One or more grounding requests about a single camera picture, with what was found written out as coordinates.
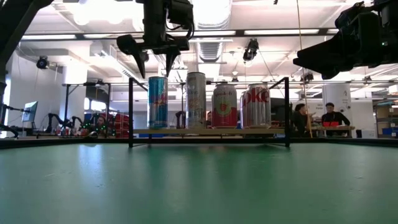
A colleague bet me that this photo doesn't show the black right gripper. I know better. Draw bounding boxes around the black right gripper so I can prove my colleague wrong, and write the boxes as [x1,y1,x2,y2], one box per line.
[292,10,384,80]

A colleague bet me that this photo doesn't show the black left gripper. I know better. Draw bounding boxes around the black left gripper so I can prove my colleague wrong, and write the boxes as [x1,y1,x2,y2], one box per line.
[116,29,191,79]

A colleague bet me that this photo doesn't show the blue silver Red Bull can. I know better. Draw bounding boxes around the blue silver Red Bull can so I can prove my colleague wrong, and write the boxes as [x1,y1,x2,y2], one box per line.
[147,76,169,129]

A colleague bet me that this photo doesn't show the white Celsius can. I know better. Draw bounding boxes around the white Celsius can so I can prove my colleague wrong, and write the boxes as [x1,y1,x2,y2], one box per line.
[185,72,207,129]

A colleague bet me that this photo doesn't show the silver Diet Coke can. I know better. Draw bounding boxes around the silver Diet Coke can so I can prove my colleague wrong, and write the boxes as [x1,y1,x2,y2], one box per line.
[244,83,272,129]

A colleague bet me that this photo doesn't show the red white Spindrift can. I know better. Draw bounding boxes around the red white Spindrift can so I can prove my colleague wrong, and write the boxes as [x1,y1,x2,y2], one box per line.
[211,83,238,129]

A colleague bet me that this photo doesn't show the wooden top background table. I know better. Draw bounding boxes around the wooden top background table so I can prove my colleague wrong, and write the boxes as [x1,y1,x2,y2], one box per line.
[306,125,363,138]

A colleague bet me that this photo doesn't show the shelving with cardboard boxes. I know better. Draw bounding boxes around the shelving with cardboard boxes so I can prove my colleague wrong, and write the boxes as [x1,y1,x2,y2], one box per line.
[374,99,398,138]

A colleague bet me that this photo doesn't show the red storage bin rack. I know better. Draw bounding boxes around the red storage bin rack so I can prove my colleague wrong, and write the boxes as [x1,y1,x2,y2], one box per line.
[107,112,130,139]

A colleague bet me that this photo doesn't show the black hanging ceiling fixture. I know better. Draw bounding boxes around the black hanging ceiling fixture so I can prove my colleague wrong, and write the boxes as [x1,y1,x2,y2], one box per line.
[242,38,260,62]

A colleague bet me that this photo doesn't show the white box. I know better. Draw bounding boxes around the white box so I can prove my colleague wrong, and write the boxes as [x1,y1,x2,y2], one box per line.
[361,129,379,139]

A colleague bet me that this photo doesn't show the grey background monitor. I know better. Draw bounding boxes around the grey background monitor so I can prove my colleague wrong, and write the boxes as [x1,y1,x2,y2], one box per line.
[21,101,39,124]

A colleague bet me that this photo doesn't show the green table mat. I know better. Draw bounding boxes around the green table mat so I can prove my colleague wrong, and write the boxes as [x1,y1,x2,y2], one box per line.
[0,142,398,224]

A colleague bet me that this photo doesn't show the yellow hanging cord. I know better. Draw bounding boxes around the yellow hanging cord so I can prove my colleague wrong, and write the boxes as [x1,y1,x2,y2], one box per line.
[295,0,313,138]

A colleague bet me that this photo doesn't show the white standing post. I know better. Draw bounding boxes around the white standing post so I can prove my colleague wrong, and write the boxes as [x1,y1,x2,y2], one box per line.
[322,83,352,138]

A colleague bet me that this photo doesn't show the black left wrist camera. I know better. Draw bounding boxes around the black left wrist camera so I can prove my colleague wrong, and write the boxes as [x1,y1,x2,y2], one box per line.
[167,0,194,30]

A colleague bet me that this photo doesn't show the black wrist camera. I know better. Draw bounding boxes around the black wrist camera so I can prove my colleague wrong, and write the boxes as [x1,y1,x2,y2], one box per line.
[167,0,194,30]
[335,1,366,30]

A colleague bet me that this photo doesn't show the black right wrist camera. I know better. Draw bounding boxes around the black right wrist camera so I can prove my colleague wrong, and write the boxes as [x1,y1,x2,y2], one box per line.
[335,1,366,30]

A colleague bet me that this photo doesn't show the wooden shelf with black frame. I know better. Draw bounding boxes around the wooden shelf with black frame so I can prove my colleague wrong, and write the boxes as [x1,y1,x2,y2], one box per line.
[128,77,291,149]

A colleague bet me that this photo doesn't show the black background workbench frame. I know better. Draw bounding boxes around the black background workbench frame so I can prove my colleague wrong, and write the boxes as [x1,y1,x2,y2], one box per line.
[62,81,112,138]

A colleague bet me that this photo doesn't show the black ceiling dome camera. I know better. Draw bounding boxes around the black ceiling dome camera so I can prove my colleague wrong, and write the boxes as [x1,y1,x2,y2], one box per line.
[35,55,50,70]

